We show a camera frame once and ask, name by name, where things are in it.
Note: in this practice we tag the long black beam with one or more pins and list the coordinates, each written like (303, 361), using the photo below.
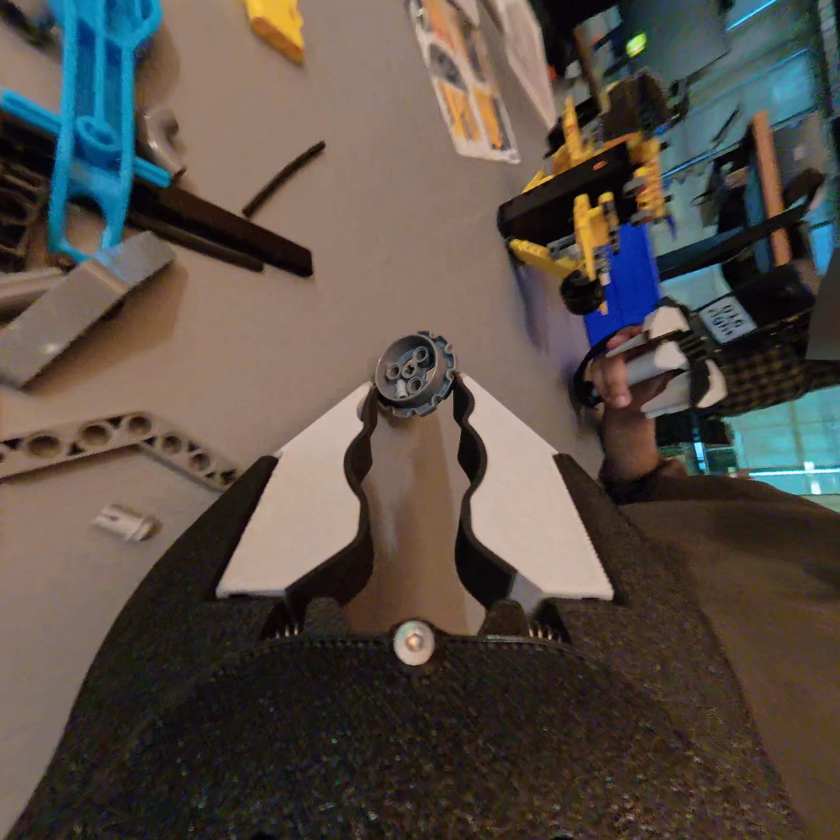
(229, 229)

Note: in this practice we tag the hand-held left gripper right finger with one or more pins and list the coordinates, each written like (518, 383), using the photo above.
(531, 518)

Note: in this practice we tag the small gray pin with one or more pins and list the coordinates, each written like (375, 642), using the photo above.
(124, 522)

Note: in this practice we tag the white instruction sheet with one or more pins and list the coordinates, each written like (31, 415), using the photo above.
(525, 59)

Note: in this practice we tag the yellow toy vehicle model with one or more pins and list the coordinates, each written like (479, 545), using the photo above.
(590, 190)

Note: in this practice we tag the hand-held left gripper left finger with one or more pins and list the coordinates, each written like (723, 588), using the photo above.
(302, 512)

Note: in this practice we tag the brown wooden post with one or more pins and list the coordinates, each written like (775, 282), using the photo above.
(769, 190)

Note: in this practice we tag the blue brick separator tool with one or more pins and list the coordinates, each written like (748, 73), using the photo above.
(92, 124)

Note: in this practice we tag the dark gray toy wheel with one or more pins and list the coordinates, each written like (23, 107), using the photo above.
(410, 384)

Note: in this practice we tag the person's right forearm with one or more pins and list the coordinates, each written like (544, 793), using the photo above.
(627, 446)

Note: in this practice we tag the printed sticker sheet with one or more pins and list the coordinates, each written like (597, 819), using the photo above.
(469, 92)

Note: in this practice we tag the blue plastic bin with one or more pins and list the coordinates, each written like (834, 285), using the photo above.
(623, 282)

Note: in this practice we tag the thin gray angled beam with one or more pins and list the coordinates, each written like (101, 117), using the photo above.
(154, 430)

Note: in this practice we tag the thin black rod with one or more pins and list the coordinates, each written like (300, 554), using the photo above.
(282, 177)

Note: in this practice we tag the person's brown shirt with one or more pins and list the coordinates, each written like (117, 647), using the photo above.
(735, 623)

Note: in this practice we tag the person's right hand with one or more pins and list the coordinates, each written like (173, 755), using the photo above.
(613, 384)

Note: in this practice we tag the thick gray bent beam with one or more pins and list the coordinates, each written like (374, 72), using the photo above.
(79, 308)

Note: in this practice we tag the long yellow ribbed panel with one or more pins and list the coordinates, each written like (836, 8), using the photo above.
(279, 26)

